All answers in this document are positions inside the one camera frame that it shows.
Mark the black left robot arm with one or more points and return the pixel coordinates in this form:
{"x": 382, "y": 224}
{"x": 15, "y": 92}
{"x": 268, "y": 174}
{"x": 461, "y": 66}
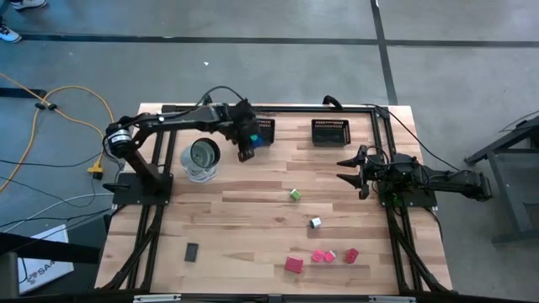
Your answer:
{"x": 185, "y": 120}

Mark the black plastic mesh basket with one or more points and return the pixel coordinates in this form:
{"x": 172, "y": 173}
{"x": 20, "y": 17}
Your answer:
{"x": 269, "y": 126}
{"x": 330, "y": 139}

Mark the silver bracket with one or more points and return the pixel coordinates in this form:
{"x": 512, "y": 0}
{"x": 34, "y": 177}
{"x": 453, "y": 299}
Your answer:
{"x": 391, "y": 299}
{"x": 156, "y": 298}

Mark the green white cube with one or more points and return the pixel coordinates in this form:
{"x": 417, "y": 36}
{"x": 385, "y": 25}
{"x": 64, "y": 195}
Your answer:
{"x": 295, "y": 195}

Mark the person's shoe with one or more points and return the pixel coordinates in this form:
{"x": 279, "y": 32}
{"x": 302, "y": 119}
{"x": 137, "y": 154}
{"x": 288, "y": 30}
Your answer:
{"x": 27, "y": 4}
{"x": 8, "y": 34}

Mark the white cylindrical container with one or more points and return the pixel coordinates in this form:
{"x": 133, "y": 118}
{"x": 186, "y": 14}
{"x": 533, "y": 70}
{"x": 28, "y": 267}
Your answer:
{"x": 189, "y": 162}

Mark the blue block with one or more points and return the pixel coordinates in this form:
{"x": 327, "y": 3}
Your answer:
{"x": 258, "y": 143}

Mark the white printed sign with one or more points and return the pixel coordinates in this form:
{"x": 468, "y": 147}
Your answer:
{"x": 46, "y": 273}

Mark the black metal desk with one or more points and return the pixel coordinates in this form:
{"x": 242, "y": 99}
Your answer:
{"x": 510, "y": 198}

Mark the small red block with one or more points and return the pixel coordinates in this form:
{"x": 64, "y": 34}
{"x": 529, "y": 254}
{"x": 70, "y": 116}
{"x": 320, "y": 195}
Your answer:
{"x": 352, "y": 256}

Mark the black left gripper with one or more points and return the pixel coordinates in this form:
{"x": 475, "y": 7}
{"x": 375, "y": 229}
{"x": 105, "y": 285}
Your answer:
{"x": 244, "y": 126}

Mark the black block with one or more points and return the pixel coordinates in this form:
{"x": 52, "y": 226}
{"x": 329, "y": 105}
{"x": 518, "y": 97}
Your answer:
{"x": 191, "y": 252}

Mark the black beam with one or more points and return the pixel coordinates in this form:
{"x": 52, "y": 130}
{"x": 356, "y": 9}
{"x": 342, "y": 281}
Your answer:
{"x": 50, "y": 250}

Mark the black aluminium frame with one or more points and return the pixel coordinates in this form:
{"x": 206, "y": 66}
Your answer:
{"x": 295, "y": 109}

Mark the yellow plug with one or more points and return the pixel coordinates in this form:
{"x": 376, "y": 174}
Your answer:
{"x": 96, "y": 168}

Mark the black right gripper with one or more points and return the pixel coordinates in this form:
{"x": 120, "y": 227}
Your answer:
{"x": 377, "y": 172}

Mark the large red box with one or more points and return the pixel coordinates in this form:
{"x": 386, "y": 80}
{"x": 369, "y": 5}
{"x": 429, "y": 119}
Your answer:
{"x": 293, "y": 265}

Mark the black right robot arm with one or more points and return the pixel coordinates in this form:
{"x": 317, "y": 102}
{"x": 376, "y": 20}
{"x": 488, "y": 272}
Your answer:
{"x": 455, "y": 181}

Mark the pink white cube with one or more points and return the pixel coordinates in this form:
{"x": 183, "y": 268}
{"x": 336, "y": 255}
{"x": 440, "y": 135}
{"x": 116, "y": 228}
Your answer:
{"x": 329, "y": 256}

